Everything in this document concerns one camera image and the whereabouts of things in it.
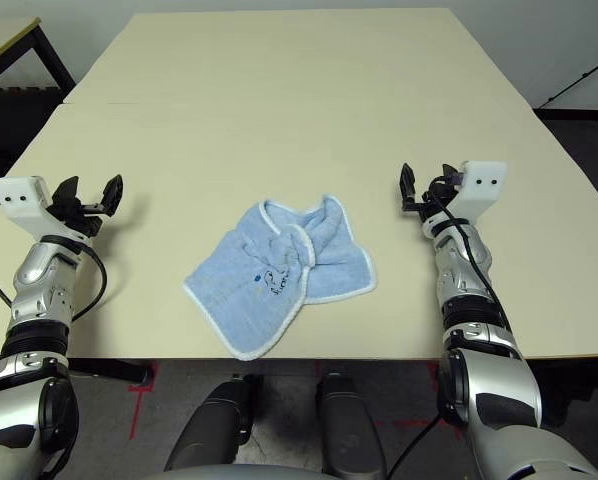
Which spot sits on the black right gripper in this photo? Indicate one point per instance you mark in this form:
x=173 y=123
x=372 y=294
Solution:
x=436 y=197

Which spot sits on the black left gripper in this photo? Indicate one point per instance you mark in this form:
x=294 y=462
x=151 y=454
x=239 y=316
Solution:
x=79 y=217

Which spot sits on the light blue towel white trim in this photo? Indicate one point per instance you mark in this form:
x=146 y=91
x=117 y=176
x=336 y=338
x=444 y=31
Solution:
x=239 y=295

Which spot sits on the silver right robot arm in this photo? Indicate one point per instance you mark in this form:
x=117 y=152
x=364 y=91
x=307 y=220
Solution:
x=499 y=390

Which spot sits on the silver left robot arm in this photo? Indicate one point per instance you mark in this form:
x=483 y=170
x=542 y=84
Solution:
x=39 y=280

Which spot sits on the black foam floor mat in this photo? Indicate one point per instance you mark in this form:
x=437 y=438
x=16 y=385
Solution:
x=19 y=115

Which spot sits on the black low table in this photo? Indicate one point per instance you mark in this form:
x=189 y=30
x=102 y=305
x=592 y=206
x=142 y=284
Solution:
x=574 y=135

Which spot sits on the black table base foot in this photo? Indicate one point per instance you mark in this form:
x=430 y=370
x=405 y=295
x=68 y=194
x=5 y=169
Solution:
x=114 y=370

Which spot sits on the black stand rods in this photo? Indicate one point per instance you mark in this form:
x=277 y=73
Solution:
x=585 y=75

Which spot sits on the grey robot left leg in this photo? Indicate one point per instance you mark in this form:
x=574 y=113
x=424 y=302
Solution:
x=214 y=425

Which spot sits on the grey robot leg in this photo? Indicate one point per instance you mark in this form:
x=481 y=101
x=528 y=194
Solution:
x=349 y=430
x=214 y=425

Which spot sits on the grey robot right leg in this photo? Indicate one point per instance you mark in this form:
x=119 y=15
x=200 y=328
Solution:
x=349 y=430

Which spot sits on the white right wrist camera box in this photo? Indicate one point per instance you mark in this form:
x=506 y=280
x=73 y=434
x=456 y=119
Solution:
x=484 y=182

